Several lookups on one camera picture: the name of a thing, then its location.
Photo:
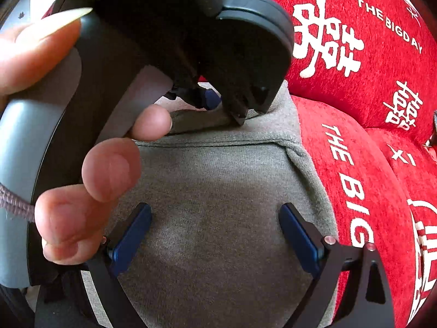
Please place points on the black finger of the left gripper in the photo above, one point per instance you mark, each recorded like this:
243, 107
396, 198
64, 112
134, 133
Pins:
210, 99

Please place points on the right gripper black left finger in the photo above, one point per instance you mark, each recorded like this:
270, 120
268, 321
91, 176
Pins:
64, 302

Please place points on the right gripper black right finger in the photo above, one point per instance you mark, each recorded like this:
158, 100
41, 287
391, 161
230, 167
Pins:
366, 300

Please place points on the grey knit sweater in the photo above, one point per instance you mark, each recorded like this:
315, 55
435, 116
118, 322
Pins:
215, 255

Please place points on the person's left hand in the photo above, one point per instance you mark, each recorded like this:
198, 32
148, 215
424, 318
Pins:
71, 219

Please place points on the red wedding bed cover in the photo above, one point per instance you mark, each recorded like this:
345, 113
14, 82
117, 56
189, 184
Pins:
382, 187

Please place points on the red wedding quilt roll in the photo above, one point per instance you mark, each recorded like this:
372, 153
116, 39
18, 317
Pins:
374, 60

